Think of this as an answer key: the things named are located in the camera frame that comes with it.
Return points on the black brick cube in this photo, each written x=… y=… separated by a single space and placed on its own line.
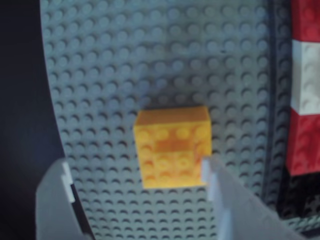
x=305 y=195

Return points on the grey studded baseplate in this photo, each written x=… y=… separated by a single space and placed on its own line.
x=150 y=62

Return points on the red brick cube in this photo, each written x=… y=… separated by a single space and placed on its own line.
x=306 y=17
x=307 y=142

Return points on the white brick cube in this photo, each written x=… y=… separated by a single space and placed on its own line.
x=308 y=75

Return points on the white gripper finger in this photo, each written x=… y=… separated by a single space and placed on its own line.
x=52 y=205
x=240 y=215

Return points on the yellow brick cube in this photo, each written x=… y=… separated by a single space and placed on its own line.
x=172 y=140

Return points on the dark grey brick strip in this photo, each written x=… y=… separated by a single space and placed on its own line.
x=280 y=75

